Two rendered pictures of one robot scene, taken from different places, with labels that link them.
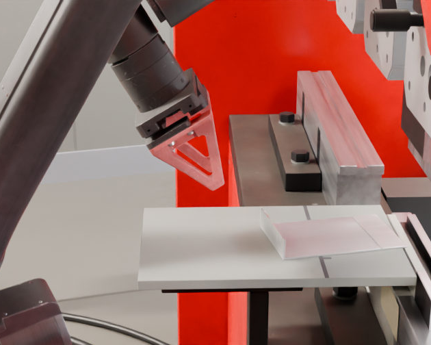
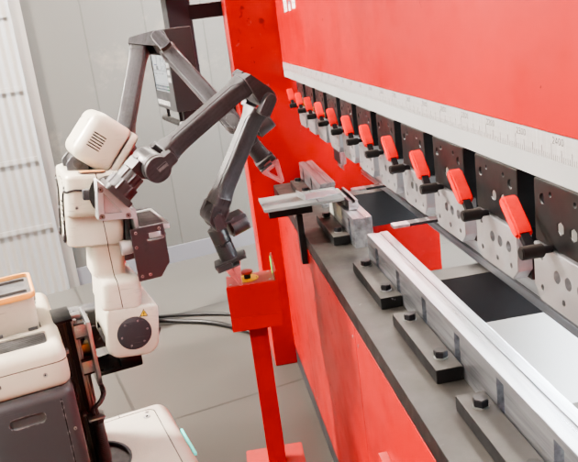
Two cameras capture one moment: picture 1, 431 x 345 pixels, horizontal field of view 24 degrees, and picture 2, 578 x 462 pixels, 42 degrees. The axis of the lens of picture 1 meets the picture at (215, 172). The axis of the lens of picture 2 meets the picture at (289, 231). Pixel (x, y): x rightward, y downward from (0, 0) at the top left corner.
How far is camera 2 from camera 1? 1.49 m
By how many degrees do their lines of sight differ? 6
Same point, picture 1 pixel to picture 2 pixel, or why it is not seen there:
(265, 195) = not seen: hidden behind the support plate
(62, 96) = (244, 151)
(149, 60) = (258, 147)
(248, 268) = (295, 203)
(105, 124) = (196, 226)
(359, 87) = (325, 166)
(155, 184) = not seen: hidden behind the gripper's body
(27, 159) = (237, 170)
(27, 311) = (238, 215)
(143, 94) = (257, 157)
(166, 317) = not seen: hidden behind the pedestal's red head
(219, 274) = (287, 205)
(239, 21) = (272, 146)
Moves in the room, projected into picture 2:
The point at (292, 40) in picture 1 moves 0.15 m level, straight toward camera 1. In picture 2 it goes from (294, 150) to (295, 156)
